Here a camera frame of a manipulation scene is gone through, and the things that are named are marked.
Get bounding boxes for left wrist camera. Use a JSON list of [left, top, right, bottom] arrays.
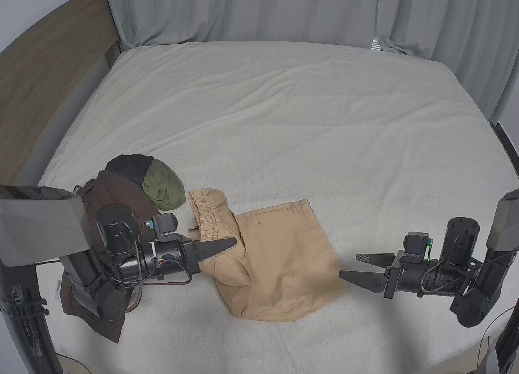
[[148, 213, 192, 244]]

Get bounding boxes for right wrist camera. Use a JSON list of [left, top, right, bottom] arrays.
[[395, 231, 434, 264]]

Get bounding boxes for bed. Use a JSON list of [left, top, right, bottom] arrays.
[[0, 0, 519, 374]]

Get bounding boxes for black garment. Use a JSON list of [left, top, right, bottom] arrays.
[[105, 154, 155, 186]]

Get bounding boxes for tan shorts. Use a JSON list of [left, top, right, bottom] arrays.
[[187, 188, 350, 322]]

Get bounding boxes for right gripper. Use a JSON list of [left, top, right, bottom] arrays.
[[338, 253, 432, 300]]

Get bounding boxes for brown shorts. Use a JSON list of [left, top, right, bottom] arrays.
[[60, 170, 163, 344]]

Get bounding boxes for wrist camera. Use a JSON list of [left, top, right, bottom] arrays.
[[395, 231, 434, 264], [148, 213, 192, 244]]

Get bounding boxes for green garment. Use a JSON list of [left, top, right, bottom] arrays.
[[142, 158, 187, 211]]

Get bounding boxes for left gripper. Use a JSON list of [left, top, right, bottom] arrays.
[[139, 238, 202, 281]]

